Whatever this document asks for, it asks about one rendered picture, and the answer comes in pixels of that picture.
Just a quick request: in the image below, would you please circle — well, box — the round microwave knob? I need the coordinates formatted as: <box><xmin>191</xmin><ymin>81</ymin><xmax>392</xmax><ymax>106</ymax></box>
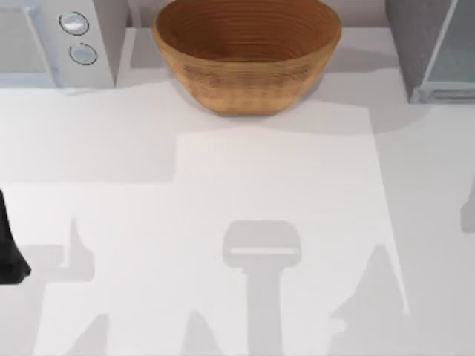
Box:
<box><xmin>58</xmin><ymin>10</ymin><xmax>91</xmax><ymax>36</ymax></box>
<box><xmin>68</xmin><ymin>42</ymin><xmax>99</xmax><ymax>67</ymax></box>

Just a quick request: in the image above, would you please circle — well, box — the pale microwave oven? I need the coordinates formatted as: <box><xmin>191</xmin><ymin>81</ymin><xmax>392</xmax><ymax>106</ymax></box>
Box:
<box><xmin>0</xmin><ymin>0</ymin><xmax>131</xmax><ymax>89</ymax></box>

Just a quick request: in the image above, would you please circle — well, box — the grey cabinet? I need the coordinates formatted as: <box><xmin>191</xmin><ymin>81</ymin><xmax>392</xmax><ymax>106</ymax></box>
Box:
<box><xmin>384</xmin><ymin>0</ymin><xmax>475</xmax><ymax>105</ymax></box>

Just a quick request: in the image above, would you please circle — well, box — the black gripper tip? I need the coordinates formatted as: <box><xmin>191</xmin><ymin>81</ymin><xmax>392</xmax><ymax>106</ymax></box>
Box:
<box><xmin>0</xmin><ymin>189</ymin><xmax>32</xmax><ymax>286</ymax></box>

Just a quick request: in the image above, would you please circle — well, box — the brown woven basket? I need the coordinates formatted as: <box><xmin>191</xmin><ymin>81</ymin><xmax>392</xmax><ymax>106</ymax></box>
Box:
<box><xmin>151</xmin><ymin>0</ymin><xmax>343</xmax><ymax>117</ymax></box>

